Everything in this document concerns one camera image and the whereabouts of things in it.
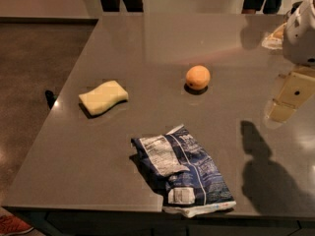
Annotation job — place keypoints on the blue chip bag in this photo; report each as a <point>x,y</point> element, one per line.
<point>179,169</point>

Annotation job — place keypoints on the orange fruit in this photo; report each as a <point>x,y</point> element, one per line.
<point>198,77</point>

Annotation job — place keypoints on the yellow sponge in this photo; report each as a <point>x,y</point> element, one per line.
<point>102,98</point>

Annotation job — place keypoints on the small black object on floor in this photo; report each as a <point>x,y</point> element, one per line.
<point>50,98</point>

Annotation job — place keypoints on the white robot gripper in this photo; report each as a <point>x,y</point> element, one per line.
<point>301,33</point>

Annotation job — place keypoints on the red shoe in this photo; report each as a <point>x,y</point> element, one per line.
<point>10,225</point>

